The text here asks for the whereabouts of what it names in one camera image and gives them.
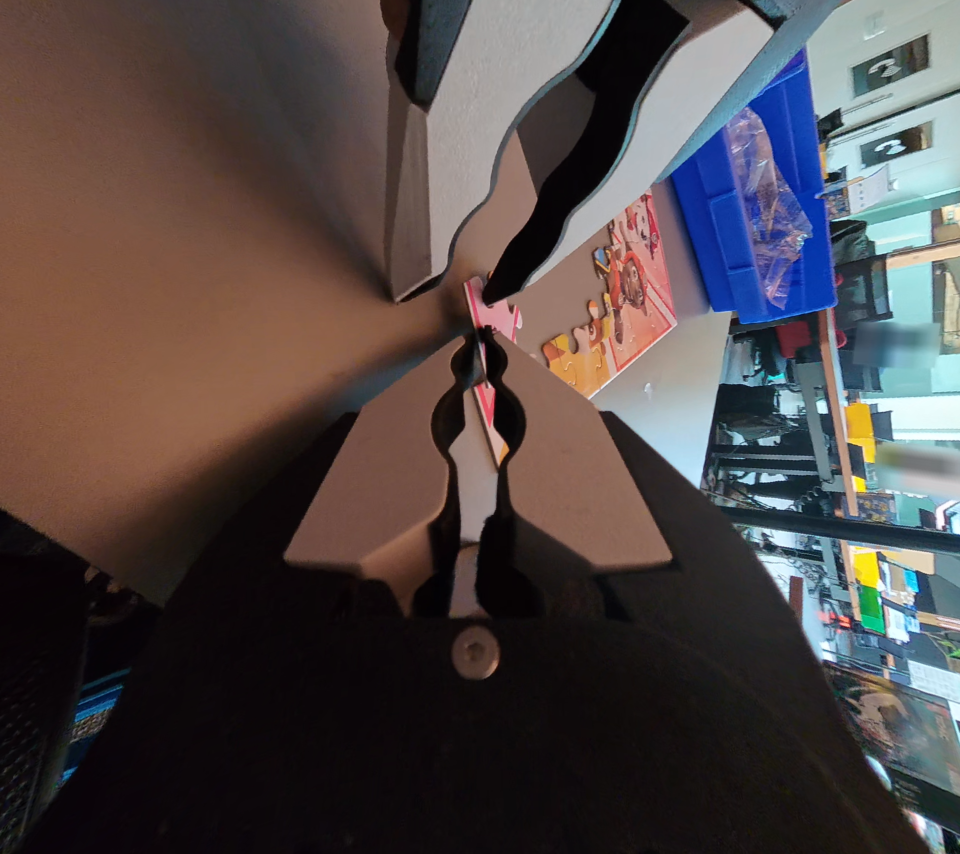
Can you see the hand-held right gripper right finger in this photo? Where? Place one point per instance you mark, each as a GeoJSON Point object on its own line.
{"type": "Point", "coordinates": [581, 494]}

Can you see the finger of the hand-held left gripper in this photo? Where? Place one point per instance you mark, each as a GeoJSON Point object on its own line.
{"type": "Point", "coordinates": [525, 7]}
{"type": "Point", "coordinates": [675, 104]}

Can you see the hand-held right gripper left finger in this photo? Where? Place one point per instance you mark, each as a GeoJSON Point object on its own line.
{"type": "Point", "coordinates": [379, 494]}

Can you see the assembled pink red puzzle section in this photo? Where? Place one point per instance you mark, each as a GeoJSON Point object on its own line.
{"type": "Point", "coordinates": [630, 292]}

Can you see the pink puzzle piece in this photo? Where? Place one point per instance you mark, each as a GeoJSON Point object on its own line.
{"type": "Point", "coordinates": [495, 310]}

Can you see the clear plastic bag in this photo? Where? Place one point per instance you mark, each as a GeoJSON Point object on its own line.
{"type": "Point", "coordinates": [765, 209]}

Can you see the blue plastic bin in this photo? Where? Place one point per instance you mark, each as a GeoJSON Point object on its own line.
{"type": "Point", "coordinates": [750, 269]}

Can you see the black metal rack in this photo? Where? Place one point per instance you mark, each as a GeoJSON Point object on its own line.
{"type": "Point", "coordinates": [757, 404]}

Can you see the yellow box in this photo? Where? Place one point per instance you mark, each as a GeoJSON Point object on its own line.
{"type": "Point", "coordinates": [861, 434]}

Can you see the black mesh chair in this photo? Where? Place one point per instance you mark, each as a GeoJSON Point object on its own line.
{"type": "Point", "coordinates": [30, 681]}

